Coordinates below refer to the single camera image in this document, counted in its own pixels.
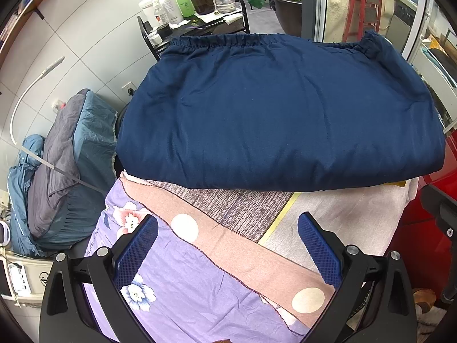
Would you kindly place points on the white paper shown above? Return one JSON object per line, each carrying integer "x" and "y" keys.
{"x": 214, "y": 19}

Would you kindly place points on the white round device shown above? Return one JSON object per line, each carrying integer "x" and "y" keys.
{"x": 4, "y": 234}

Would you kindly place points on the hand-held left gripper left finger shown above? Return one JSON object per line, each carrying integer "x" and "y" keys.
{"x": 137, "y": 250}

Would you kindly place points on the brown wooden object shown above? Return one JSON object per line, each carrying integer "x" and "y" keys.
{"x": 425, "y": 298}

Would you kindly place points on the white tub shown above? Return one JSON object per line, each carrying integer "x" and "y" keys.
{"x": 147, "y": 9}

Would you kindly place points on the grey quilt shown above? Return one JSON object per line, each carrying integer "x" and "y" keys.
{"x": 53, "y": 171}

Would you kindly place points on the black door frame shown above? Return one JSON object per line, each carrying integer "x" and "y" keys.
{"x": 309, "y": 3}

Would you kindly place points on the navy blue garment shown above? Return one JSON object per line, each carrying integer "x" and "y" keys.
{"x": 278, "y": 114}

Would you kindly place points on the red ladder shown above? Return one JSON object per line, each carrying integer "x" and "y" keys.
{"x": 357, "y": 7}

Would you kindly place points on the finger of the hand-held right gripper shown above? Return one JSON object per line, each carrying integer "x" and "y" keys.
{"x": 446, "y": 210}

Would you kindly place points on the small clear bottle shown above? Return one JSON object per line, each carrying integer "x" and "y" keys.
{"x": 159, "y": 14}

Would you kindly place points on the white labelled bottle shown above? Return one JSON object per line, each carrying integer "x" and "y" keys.
{"x": 171, "y": 9}

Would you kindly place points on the red object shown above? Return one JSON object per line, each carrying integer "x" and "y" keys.
{"x": 417, "y": 243}

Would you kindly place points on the teal bedding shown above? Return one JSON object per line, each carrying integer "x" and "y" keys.
{"x": 92, "y": 132}

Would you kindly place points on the steel appliance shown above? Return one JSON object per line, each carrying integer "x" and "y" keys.
{"x": 401, "y": 18}

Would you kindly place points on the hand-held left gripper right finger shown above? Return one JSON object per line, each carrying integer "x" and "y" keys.
{"x": 317, "y": 246}

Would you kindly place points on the dark plant pot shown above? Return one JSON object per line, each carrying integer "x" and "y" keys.
{"x": 289, "y": 14}

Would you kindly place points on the cream cloth with yellow stripe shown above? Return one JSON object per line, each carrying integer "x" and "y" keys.
{"x": 350, "y": 214}

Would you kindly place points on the wall socket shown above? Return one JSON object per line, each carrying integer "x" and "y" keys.
{"x": 129, "y": 89}

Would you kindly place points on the wooden wall shelf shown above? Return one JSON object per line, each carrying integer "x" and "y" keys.
{"x": 21, "y": 14}

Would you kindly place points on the white machine with screen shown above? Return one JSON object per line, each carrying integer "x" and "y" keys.
{"x": 32, "y": 275}

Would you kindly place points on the black round jar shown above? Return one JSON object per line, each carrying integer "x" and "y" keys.
{"x": 164, "y": 31}

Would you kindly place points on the translucent plastic strip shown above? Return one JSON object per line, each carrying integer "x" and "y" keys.
{"x": 64, "y": 171}

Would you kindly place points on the pink-brown dotted blanket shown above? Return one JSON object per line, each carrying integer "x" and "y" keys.
{"x": 228, "y": 250}

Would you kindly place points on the black cart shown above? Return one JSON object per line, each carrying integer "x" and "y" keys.
{"x": 144, "y": 32}

